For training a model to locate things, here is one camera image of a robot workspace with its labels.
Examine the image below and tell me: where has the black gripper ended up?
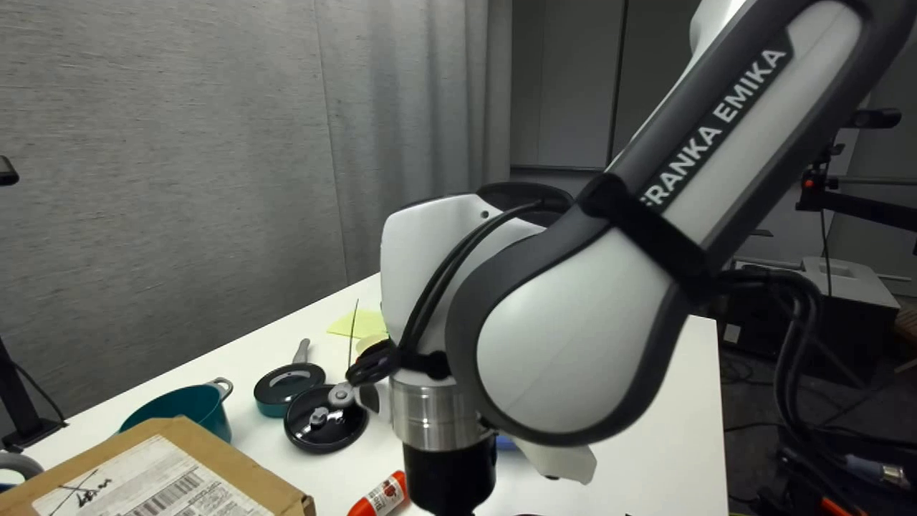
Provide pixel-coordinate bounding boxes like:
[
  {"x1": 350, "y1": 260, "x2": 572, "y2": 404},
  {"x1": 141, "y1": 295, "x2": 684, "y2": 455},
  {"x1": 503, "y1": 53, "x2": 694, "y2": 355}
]
[{"x1": 403, "y1": 440, "x2": 494, "y2": 516}]

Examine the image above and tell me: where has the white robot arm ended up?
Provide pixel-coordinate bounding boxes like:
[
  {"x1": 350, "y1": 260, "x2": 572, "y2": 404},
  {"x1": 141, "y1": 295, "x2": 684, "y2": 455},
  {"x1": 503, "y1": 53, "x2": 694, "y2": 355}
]
[{"x1": 378, "y1": 0, "x2": 917, "y2": 516}]

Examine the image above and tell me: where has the red sauce bottle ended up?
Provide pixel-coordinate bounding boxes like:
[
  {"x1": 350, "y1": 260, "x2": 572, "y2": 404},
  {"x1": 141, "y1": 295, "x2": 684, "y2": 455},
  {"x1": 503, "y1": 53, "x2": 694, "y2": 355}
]
[{"x1": 347, "y1": 471, "x2": 408, "y2": 516}]

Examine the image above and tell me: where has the black pot lid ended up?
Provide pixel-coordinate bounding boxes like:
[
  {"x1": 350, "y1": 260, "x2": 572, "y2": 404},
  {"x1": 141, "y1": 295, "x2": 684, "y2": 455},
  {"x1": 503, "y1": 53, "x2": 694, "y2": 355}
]
[{"x1": 282, "y1": 385, "x2": 368, "y2": 455}]

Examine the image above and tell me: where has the yellow translucent cup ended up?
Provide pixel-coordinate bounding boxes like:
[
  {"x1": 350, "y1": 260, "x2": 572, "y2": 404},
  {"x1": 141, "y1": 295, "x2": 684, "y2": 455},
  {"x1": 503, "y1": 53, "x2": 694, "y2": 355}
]
[{"x1": 327, "y1": 308, "x2": 387, "y2": 345}]

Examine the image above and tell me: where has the small dark frying pan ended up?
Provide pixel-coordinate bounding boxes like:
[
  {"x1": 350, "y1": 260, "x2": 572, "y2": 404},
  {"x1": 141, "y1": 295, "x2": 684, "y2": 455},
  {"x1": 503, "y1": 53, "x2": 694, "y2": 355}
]
[{"x1": 251, "y1": 338, "x2": 327, "y2": 420}]

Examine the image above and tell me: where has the teal saucepan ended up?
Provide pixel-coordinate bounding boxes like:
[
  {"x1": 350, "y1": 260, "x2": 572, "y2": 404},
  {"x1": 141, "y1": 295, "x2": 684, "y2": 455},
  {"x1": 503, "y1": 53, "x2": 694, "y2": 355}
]
[{"x1": 122, "y1": 379, "x2": 234, "y2": 441}]

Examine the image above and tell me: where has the cardboard box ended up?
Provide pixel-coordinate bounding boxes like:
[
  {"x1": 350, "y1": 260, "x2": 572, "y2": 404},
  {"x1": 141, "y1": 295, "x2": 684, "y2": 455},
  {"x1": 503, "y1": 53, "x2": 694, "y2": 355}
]
[{"x1": 0, "y1": 420, "x2": 317, "y2": 516}]

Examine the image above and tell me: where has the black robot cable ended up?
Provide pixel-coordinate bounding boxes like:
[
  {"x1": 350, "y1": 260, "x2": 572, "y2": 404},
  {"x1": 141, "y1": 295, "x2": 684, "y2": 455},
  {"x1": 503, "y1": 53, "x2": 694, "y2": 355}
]
[{"x1": 724, "y1": 266, "x2": 917, "y2": 481}]

